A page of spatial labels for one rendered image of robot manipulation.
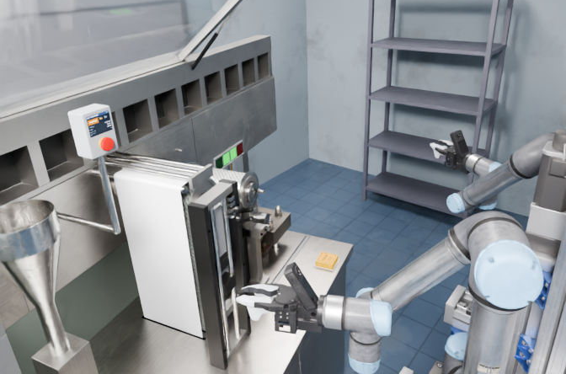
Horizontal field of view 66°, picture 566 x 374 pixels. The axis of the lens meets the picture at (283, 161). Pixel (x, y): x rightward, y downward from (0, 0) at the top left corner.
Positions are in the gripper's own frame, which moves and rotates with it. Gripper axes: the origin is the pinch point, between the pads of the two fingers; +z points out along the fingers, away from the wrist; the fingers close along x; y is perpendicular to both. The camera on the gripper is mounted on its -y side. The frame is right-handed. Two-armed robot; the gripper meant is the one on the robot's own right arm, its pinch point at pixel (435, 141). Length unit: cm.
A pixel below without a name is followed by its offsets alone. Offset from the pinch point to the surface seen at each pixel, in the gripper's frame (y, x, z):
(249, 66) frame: -38, -55, 67
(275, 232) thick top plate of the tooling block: 11, -81, -1
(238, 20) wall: -36, -3, 227
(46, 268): -39, -146, -48
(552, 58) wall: 18, 172, 71
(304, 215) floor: 124, -2, 159
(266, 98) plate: -18, -48, 70
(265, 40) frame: -46, -42, 73
